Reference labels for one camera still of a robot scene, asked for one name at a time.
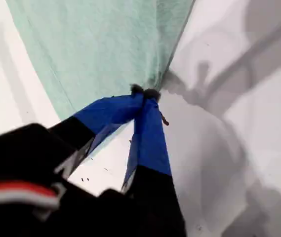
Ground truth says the pale green T-shirt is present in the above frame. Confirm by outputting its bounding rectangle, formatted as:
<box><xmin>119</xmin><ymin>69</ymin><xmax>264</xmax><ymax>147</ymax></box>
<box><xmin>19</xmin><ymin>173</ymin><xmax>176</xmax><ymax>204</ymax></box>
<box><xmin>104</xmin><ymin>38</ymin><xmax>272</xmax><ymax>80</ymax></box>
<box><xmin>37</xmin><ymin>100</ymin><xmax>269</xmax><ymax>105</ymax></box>
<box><xmin>5</xmin><ymin>0</ymin><xmax>197</xmax><ymax>161</ymax></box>

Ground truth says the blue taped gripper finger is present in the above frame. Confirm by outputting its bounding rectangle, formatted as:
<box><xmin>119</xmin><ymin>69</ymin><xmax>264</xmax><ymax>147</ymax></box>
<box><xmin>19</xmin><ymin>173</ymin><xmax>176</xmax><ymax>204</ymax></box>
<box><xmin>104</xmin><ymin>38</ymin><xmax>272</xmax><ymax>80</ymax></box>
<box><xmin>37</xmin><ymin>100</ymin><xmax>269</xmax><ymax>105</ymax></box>
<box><xmin>47</xmin><ymin>83</ymin><xmax>145</xmax><ymax>181</ymax></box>
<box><xmin>120</xmin><ymin>89</ymin><xmax>188</xmax><ymax>237</ymax></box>

